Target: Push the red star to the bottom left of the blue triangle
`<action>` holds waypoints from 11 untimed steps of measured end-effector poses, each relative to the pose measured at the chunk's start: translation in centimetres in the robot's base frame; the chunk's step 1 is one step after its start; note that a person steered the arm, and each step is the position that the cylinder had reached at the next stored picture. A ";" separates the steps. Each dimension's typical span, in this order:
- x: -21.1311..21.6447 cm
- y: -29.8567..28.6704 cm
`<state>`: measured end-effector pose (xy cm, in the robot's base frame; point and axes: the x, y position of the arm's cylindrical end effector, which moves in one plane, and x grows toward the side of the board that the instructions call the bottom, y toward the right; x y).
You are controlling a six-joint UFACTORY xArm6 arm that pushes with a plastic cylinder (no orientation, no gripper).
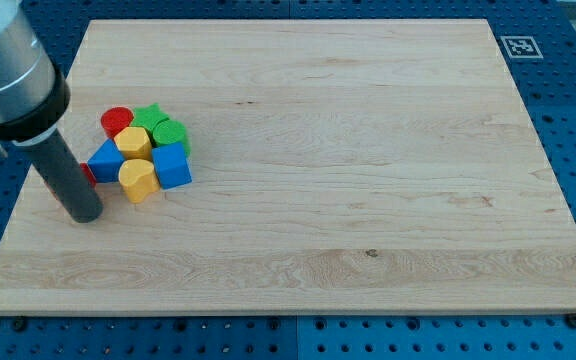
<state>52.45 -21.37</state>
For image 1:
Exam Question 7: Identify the red star block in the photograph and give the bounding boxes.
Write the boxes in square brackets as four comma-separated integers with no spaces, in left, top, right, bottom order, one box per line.
[80,163,97,188]

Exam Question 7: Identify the yellow hexagon block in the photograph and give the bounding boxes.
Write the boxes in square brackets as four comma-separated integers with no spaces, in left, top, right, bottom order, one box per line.
[114,126,152,161]

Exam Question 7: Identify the yellow heart block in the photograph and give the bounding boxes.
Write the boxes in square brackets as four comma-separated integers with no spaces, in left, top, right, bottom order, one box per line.
[118,159,161,204]

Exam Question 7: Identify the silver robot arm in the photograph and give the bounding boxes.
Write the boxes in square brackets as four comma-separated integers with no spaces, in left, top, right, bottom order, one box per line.
[0,0,70,157]

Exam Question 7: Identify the red cylinder block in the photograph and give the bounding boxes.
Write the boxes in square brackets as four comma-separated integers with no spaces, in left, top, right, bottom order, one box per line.
[100,107,134,139]

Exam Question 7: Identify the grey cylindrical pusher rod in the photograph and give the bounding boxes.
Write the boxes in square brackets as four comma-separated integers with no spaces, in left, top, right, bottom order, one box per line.
[13,126,103,223]

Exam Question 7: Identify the blue cube block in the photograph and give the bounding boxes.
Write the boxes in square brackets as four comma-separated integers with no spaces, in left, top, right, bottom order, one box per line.
[152,142,192,189]

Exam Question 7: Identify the wooden board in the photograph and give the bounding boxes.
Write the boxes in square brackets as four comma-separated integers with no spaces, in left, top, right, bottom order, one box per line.
[0,19,576,317]

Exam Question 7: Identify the green star block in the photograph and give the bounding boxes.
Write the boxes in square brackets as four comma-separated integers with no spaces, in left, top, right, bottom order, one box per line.
[130,103,169,135]

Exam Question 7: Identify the white fiducial marker tag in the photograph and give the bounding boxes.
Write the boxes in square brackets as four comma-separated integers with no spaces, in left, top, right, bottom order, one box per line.
[501,35,543,59]

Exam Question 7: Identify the blue triangle block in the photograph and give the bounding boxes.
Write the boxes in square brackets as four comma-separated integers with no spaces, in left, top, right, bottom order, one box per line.
[87,139,125,183]

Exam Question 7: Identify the green cylinder block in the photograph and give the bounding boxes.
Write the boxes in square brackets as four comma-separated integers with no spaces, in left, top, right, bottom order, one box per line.
[152,120,192,157]

